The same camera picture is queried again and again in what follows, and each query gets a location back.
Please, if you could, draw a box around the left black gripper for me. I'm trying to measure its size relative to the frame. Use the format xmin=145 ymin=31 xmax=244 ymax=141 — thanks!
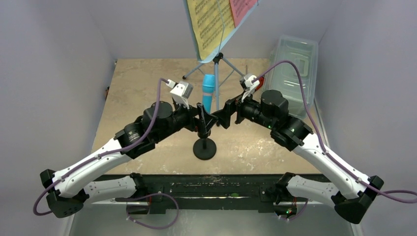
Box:
xmin=154 ymin=97 xmax=217 ymax=142

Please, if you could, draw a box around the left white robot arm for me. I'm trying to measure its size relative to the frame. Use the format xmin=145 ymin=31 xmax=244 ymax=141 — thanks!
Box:
xmin=40 ymin=101 xmax=219 ymax=218

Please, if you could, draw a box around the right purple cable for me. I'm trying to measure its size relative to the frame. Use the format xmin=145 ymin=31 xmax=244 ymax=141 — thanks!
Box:
xmin=252 ymin=59 xmax=417 ymax=204

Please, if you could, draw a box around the yellow sheet music page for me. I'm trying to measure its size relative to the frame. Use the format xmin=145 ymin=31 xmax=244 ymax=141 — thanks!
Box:
xmin=185 ymin=0 xmax=235 ymax=61

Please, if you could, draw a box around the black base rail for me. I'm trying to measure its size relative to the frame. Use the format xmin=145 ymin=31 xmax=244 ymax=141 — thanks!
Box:
xmin=125 ymin=174 xmax=306 ymax=215

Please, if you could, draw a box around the black microphone desk stand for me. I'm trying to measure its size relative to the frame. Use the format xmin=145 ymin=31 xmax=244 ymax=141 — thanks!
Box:
xmin=193 ymin=131 xmax=217 ymax=160

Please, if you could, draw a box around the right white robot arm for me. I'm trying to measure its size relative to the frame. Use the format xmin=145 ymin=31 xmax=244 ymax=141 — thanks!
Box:
xmin=213 ymin=90 xmax=384 ymax=224

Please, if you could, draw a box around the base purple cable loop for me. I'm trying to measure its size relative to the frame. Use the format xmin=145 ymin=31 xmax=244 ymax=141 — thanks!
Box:
xmin=125 ymin=193 xmax=180 ymax=230

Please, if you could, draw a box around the light blue music stand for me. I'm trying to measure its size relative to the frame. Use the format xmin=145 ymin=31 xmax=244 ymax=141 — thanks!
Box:
xmin=183 ymin=0 xmax=259 ymax=109

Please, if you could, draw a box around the red handled adjustable wrench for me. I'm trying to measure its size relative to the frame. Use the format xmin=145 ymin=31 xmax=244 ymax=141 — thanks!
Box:
xmin=255 ymin=76 xmax=265 ymax=91

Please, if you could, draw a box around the clear plastic storage box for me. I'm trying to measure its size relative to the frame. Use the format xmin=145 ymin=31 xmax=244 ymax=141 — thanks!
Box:
xmin=263 ymin=35 xmax=319 ymax=119

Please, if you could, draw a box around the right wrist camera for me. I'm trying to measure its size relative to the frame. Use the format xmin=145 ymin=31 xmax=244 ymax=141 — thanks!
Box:
xmin=239 ymin=73 xmax=260 ymax=102

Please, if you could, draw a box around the pink sheet music page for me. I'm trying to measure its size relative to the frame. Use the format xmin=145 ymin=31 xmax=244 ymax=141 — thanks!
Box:
xmin=229 ymin=0 xmax=259 ymax=28

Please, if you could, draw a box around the teal microphone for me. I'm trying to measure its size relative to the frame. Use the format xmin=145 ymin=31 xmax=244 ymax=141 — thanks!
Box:
xmin=202 ymin=74 xmax=215 ymax=113

